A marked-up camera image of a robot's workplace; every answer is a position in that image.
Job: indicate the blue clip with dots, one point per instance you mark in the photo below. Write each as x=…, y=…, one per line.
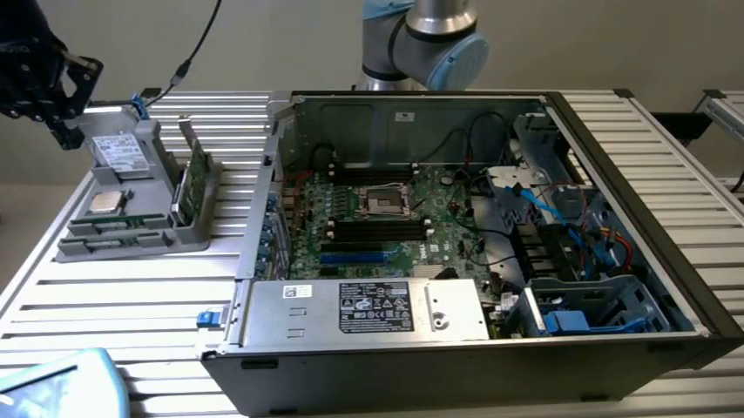
x=137, y=106

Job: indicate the grey parts rack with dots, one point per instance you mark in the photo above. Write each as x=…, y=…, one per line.
x=191, y=237

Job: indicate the hard disk with white label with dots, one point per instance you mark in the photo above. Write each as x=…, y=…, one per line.
x=119, y=152

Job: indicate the open black PC case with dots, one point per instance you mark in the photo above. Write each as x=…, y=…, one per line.
x=406, y=374

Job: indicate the green RAM stick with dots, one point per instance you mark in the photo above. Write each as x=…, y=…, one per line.
x=113, y=223
x=109, y=243

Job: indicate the silver chipset heatsink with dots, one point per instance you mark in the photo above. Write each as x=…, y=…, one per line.
x=431, y=272

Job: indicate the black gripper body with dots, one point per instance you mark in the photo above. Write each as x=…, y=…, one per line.
x=22, y=56

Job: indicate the blue expansion slot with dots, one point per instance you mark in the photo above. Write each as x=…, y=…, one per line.
x=352, y=259

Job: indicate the black expansion slot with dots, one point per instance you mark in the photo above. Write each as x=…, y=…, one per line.
x=351, y=248

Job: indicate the metal drive cage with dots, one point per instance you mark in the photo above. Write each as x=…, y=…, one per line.
x=522, y=178

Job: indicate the green motherboard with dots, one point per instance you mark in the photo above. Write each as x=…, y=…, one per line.
x=440, y=226

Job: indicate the black case fan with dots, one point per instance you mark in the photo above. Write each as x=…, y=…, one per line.
x=543, y=252

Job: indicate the silver CPU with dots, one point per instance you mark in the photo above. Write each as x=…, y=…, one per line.
x=105, y=202

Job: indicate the green graphics card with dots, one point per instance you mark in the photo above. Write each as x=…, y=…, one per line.
x=193, y=183

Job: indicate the CPU socket with metal frame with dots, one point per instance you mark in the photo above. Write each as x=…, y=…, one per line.
x=380, y=201

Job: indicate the blue case latch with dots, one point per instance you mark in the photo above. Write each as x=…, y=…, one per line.
x=208, y=318

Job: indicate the metal disk bay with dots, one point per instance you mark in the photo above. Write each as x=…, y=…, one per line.
x=627, y=300

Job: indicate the round coin battery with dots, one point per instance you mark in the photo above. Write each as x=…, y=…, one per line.
x=446, y=178

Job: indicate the silver power supply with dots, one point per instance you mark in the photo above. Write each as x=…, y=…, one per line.
x=302, y=313

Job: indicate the black RAM slot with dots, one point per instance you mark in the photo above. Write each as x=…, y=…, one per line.
x=374, y=171
x=374, y=180
x=380, y=222
x=374, y=166
x=374, y=176
x=380, y=238
x=380, y=227
x=380, y=233

